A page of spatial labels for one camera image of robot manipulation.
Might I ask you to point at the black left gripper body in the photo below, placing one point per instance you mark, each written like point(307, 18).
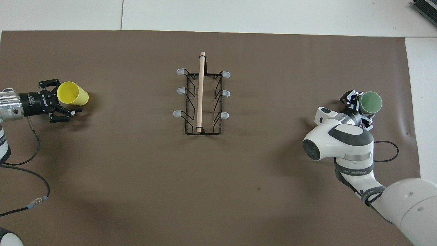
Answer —
point(36, 102)

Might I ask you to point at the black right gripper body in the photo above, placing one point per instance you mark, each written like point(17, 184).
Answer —
point(355, 110)

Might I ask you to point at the pale green plastic cup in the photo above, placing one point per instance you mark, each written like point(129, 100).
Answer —
point(370, 102)

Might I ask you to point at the yellow plastic cup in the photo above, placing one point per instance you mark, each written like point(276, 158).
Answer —
point(73, 94)

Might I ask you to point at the grey ribbed device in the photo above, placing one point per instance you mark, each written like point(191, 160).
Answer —
point(426, 8)

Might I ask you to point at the brown table mat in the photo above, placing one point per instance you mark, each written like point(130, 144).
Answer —
point(205, 188)

